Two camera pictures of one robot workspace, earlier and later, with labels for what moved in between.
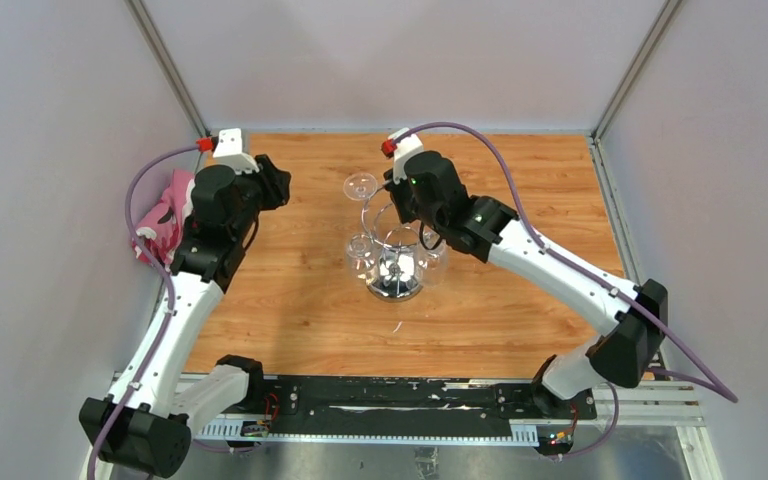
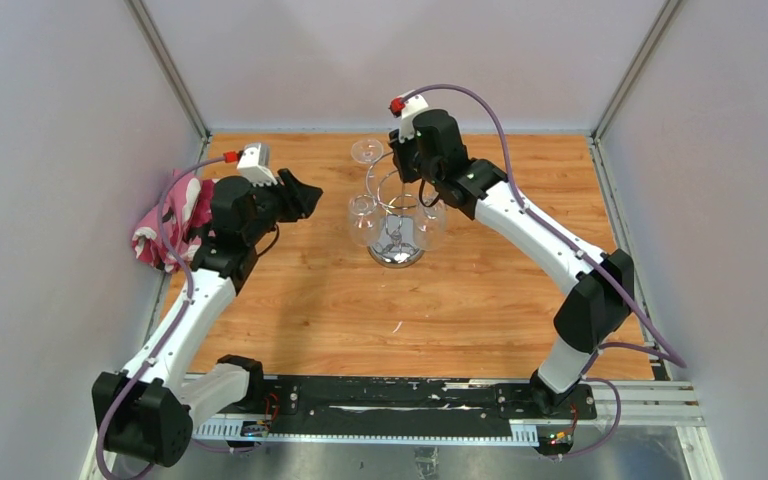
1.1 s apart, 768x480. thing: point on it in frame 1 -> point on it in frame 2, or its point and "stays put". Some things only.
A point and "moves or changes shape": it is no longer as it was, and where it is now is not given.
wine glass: x=362 y=256 -> x=365 y=220
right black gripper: x=396 y=194 -> x=400 y=156
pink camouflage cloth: x=161 y=233 stays put
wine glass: x=360 y=186 -> x=366 y=151
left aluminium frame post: x=145 y=23 stays put
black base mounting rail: x=388 y=402 stays put
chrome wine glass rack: x=397 y=264 moves or changes shape
